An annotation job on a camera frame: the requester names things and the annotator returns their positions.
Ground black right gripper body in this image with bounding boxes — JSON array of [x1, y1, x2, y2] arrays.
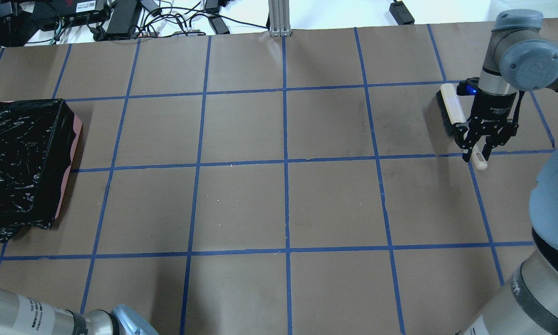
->
[[464, 88, 518, 140]]

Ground white hand brush black bristles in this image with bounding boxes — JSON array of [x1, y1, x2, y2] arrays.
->
[[436, 83, 489, 170]]

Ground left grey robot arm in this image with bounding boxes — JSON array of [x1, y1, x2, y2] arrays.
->
[[0, 289, 158, 335]]

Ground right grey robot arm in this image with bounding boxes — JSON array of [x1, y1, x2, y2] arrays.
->
[[455, 9, 558, 335]]

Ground pink bin with black liner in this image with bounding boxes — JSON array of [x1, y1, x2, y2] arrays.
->
[[0, 98, 78, 243]]

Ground black power adapter brick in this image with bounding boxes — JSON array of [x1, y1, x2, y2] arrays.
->
[[389, 0, 415, 26]]

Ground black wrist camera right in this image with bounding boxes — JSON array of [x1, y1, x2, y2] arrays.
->
[[456, 77, 479, 97]]

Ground aluminium frame post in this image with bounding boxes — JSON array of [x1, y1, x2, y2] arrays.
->
[[268, 0, 292, 37]]

